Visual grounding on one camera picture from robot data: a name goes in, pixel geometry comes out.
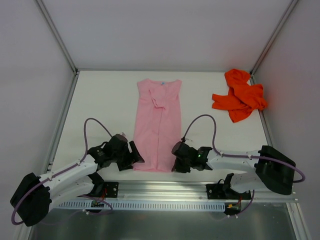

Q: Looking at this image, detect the pink t shirt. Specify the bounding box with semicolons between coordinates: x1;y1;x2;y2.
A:
133;79;182;173

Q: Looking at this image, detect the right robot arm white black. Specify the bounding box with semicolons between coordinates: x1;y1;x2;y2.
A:
171;141;296;199

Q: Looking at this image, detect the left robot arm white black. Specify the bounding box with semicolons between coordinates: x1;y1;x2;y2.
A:
10;134;144;227

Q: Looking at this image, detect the orange t shirt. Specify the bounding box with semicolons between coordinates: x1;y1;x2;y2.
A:
212;68;268;123

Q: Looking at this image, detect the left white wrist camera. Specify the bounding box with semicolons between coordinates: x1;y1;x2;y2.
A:
119;132;126;138

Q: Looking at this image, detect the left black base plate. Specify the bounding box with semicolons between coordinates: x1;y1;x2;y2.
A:
100;181;119;199

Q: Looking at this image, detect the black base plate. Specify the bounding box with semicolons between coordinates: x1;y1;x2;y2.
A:
205;183;252;200
100;181;119;199

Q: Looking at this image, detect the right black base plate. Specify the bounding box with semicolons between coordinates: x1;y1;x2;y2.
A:
205;183;252;200

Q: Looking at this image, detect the aluminium mounting rail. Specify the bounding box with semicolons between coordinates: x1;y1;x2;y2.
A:
99;180;299;203

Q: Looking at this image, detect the white slotted cable duct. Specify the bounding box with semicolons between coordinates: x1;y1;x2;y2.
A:
57;198;226;213

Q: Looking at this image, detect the right aluminium frame post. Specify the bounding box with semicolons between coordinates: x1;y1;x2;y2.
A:
250;0;300;76

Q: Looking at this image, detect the aluminium frame post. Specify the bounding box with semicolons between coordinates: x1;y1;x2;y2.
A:
250;0;300;76
34;0;77;72

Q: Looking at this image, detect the left aluminium frame post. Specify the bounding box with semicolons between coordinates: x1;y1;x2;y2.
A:
34;0;77;72

